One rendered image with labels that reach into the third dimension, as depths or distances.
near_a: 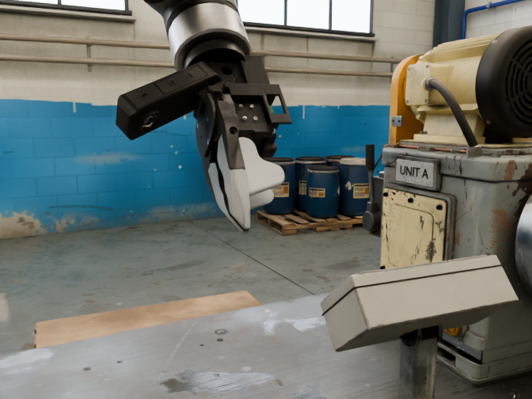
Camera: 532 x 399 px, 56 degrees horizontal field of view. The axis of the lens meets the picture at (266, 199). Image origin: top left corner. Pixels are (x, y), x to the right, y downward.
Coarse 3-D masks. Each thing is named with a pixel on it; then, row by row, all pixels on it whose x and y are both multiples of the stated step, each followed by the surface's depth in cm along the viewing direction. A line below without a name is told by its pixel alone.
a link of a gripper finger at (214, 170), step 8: (216, 168) 50; (216, 176) 50; (216, 184) 50; (216, 192) 50; (224, 192) 48; (264, 192) 51; (272, 192) 52; (216, 200) 50; (224, 200) 48; (256, 200) 50; (264, 200) 51; (224, 208) 48; (232, 216) 47
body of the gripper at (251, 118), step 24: (216, 48) 53; (240, 48) 55; (216, 72) 54; (240, 72) 55; (264, 72) 56; (216, 96) 50; (240, 96) 51; (264, 96) 51; (216, 120) 48; (240, 120) 50; (264, 120) 51; (288, 120) 51; (216, 144) 51; (264, 144) 53
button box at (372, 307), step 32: (480, 256) 49; (352, 288) 43; (384, 288) 43; (416, 288) 44; (448, 288) 45; (480, 288) 46; (512, 288) 48; (352, 320) 43; (384, 320) 42; (416, 320) 43; (448, 320) 46; (480, 320) 51
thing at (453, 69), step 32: (512, 32) 79; (416, 64) 91; (448, 64) 89; (480, 64) 81; (512, 64) 79; (416, 96) 91; (448, 96) 78; (480, 96) 81; (512, 96) 82; (416, 128) 108; (448, 128) 93; (480, 128) 88; (512, 128) 81
